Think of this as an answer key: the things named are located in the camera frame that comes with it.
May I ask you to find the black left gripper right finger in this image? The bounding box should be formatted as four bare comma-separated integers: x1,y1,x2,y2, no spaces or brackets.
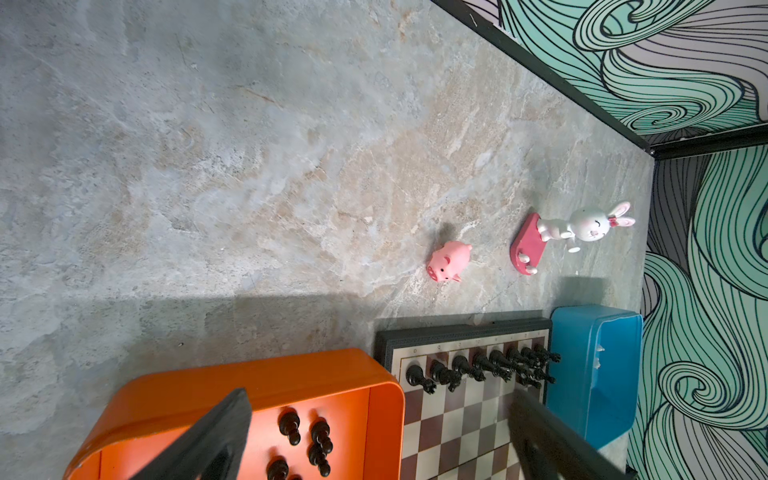
508,390,631,480

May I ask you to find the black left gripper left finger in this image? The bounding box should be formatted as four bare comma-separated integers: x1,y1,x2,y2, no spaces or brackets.
134,388,252,479

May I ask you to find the folding chess board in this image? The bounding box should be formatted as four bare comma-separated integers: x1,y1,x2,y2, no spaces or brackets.
374,319,553,479

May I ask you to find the blue plastic tray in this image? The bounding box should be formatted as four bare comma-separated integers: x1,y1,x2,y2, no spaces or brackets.
546,305,643,449

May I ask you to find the orange plastic tray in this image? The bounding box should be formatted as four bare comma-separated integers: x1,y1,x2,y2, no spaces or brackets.
62,347,407,480

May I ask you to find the pink pig toy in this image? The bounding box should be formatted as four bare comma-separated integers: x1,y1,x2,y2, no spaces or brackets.
426,241,472,282

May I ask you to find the white bunny phone stand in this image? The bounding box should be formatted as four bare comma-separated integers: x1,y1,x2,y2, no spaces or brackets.
509,201,636,276

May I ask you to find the black frame post right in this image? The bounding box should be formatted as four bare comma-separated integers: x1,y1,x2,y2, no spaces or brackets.
650,123,768,161

